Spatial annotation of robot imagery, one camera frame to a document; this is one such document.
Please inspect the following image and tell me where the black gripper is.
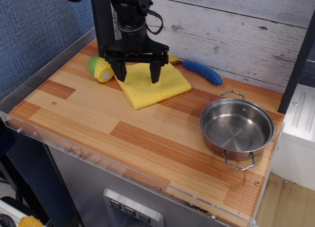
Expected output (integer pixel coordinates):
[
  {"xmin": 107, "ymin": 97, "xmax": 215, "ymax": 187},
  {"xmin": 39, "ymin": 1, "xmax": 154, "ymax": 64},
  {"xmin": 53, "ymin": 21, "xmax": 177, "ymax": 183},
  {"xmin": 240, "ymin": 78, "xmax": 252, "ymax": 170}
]
[{"xmin": 100, "ymin": 27, "xmax": 169, "ymax": 84}]

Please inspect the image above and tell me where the yellow towel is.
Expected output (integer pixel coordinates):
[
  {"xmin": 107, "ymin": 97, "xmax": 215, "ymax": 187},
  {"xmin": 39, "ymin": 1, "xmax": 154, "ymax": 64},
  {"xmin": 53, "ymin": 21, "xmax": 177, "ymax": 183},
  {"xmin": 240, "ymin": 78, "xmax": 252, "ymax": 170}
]
[{"xmin": 118, "ymin": 63, "xmax": 191, "ymax": 109}]

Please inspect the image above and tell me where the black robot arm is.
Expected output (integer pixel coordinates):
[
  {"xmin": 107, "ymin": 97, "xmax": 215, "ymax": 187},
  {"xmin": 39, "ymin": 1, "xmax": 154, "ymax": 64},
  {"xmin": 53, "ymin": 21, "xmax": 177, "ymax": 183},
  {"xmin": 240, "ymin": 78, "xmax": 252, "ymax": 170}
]
[{"xmin": 101, "ymin": 0, "xmax": 169, "ymax": 84}]

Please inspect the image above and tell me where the toy corn cob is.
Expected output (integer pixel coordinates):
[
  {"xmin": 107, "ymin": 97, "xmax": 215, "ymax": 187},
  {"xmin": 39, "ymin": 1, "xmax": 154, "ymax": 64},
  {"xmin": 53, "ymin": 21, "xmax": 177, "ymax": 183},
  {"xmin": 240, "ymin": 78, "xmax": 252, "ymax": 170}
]
[{"xmin": 88, "ymin": 56, "xmax": 114, "ymax": 83}]

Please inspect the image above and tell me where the stainless steel pot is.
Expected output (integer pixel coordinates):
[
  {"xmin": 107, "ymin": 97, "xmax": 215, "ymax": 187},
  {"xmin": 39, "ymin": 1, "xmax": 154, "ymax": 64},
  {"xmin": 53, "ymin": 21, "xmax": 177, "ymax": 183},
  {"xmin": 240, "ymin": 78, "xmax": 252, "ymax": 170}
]
[{"xmin": 200, "ymin": 91, "xmax": 276, "ymax": 171}]

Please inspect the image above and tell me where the silver dispenser button panel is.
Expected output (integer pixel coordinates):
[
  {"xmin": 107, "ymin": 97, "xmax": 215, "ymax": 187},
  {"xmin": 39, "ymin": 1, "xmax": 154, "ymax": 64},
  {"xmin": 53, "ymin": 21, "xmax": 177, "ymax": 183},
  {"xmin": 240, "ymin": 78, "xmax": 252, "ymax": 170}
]
[{"xmin": 103, "ymin": 188, "xmax": 164, "ymax": 227}]

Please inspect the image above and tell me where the clear acrylic table guard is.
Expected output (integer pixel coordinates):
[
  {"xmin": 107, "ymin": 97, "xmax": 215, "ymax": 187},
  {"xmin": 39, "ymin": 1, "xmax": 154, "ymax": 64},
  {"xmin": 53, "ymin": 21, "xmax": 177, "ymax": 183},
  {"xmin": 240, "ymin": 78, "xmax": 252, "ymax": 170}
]
[{"xmin": 0, "ymin": 112, "xmax": 256, "ymax": 227}]

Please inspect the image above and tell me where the yellow toy on floor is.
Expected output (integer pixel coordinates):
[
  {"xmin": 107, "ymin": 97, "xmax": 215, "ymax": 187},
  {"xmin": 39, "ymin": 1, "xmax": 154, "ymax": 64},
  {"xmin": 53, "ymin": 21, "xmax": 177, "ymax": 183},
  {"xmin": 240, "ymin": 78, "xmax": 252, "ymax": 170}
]
[{"xmin": 18, "ymin": 216, "xmax": 44, "ymax": 227}]

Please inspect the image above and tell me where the black vertical post left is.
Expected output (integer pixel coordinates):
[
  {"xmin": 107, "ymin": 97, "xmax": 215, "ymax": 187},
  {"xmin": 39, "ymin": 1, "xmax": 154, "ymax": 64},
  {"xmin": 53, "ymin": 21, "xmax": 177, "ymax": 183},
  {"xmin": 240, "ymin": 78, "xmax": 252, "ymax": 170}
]
[{"xmin": 91, "ymin": 0, "xmax": 116, "ymax": 58}]

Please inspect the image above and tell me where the black vertical post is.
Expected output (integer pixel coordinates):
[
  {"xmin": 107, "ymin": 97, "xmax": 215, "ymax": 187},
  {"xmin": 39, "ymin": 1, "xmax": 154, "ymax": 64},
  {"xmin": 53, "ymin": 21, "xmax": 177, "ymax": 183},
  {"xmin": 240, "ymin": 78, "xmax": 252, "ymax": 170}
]
[
  {"xmin": 91, "ymin": 0, "xmax": 116, "ymax": 58},
  {"xmin": 278, "ymin": 12, "xmax": 315, "ymax": 114}
]

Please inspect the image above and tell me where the blue handled metal fork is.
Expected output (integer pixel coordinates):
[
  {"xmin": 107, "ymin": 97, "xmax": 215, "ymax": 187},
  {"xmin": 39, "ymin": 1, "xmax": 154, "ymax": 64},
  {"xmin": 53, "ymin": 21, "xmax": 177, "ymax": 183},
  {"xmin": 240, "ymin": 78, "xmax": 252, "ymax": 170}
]
[{"xmin": 168, "ymin": 54, "xmax": 223, "ymax": 86}]

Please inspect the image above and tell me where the black vertical post right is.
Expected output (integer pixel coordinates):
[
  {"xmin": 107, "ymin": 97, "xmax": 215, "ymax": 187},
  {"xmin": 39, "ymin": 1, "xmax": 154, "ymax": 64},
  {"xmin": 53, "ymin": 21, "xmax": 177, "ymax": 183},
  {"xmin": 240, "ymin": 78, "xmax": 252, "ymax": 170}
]
[{"xmin": 278, "ymin": 12, "xmax": 315, "ymax": 114}]

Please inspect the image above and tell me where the black mesh sleeve cable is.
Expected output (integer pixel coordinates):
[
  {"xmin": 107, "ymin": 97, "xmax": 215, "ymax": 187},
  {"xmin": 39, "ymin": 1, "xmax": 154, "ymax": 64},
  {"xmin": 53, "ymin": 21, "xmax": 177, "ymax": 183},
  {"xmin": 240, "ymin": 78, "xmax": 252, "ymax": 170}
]
[{"xmin": 0, "ymin": 213, "xmax": 19, "ymax": 227}]

